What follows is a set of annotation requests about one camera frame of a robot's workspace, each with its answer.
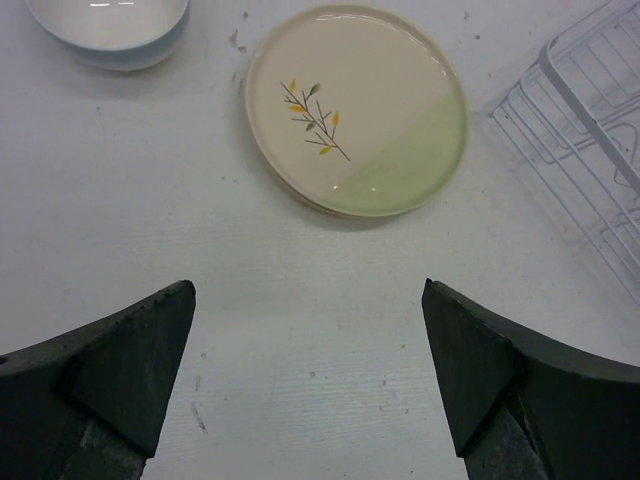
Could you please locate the white ceramic bowl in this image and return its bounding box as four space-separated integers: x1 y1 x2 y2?
26 0 191 72

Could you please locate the cream plate yellow patch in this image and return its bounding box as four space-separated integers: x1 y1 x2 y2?
281 184 360 221

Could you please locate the cream plate green patch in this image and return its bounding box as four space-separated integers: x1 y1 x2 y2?
245 73 405 218

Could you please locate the white wire dish rack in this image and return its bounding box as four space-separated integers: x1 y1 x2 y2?
491 1 639 299

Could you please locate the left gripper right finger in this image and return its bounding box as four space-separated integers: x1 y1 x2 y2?
422 280 639 479

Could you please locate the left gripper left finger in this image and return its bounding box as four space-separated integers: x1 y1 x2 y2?
1 280 196 479

